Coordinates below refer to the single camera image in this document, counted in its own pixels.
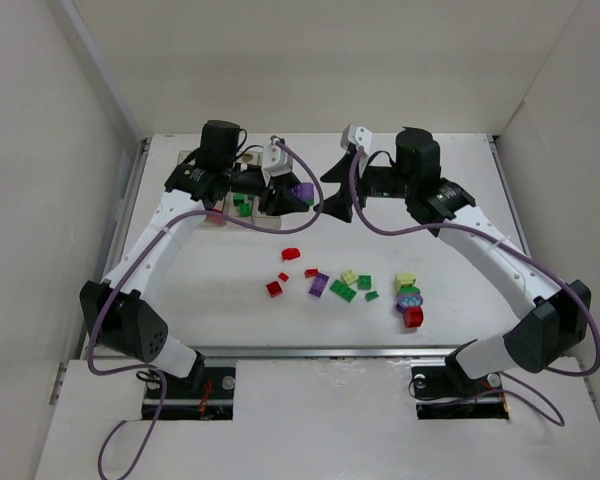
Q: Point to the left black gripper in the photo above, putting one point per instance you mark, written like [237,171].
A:
[268,195]

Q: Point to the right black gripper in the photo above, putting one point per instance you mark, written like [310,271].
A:
[352,185]

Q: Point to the purple rounded lego brick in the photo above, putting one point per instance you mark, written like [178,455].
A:
[305,192]

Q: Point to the green square lego brick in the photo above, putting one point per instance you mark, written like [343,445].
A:
[245,209]

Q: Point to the green lego brick tall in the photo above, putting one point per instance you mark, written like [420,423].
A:
[238,198]

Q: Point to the red round lego piece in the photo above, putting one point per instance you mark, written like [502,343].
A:
[289,254]

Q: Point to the yellow square lego brick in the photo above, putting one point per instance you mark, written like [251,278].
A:
[349,277]

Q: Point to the red slope lego brick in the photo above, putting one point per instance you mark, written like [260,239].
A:
[274,289]

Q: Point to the green long lego brick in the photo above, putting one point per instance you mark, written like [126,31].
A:
[343,291]

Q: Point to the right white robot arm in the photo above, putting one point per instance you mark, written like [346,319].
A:
[553,316]

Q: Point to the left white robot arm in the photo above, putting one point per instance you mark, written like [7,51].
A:
[118,310]

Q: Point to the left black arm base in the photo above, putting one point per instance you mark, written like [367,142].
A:
[212,400]

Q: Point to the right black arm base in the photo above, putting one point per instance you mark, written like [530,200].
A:
[441,396]

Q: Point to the clear container far right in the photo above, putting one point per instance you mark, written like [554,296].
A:
[266,221]

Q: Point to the clear container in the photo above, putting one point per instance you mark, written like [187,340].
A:
[182,157]
[266,221]
[220,206]
[248,158]

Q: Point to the green lettered lego brick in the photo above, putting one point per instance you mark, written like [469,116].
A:
[364,282]

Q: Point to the clear container far left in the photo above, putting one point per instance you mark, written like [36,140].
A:
[182,157]

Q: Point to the yellow rounded lego brick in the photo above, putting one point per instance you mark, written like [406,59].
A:
[404,279]

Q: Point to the tiny green lego piece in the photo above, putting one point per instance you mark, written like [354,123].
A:
[370,296]

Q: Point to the red cylinder lego brick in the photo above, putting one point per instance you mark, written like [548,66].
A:
[413,317]

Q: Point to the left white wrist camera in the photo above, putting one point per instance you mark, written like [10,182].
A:
[275,161]

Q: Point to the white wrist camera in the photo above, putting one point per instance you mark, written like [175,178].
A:
[361,138]
[275,161]

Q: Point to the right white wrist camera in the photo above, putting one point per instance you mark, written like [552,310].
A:
[361,138]

